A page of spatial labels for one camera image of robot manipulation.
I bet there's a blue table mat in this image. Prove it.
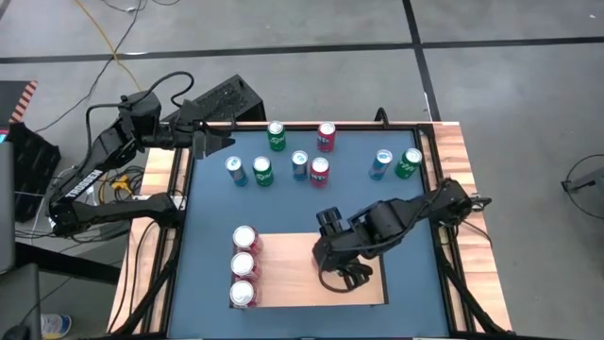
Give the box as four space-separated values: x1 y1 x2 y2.
167 127 452 339

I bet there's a white blue yellow packet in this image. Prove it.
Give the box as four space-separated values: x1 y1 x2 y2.
40 313 73 340

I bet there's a red Coca-Cola can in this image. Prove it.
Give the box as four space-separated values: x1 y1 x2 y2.
228 279 260 311
229 251 260 283
231 224 264 256

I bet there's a yellow plug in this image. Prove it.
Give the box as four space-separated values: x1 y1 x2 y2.
110 174 136 195

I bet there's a yellow floor cable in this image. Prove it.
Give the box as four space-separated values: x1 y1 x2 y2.
74 0 143 92

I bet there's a black plastic crate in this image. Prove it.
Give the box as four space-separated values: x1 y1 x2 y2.
7 121 62 224

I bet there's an orange Fanta can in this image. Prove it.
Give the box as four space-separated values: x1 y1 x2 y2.
316 121 337 154
310 156 331 190

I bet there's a black perforated computer case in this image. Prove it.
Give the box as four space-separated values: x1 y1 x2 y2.
167 74 268 125

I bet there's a black floor cable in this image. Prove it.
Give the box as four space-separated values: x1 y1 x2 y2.
33 0 143 134

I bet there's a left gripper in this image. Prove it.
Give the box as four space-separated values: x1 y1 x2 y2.
158 99 236 161

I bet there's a grey cabinet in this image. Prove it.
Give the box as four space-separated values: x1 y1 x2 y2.
0 141 18 276

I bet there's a blue silver Red Bull can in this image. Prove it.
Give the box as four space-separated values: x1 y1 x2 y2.
368 148 394 182
291 149 310 182
224 155 249 188

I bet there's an orange black striped board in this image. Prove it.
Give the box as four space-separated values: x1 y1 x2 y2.
0 79 39 125

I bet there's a green Sprite can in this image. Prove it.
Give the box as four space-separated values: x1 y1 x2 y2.
266 120 288 153
251 155 276 188
394 146 424 180

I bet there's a wooden board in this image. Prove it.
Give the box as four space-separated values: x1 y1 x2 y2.
229 229 391 311

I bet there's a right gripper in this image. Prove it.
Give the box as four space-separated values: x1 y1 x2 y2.
313 206 381 292

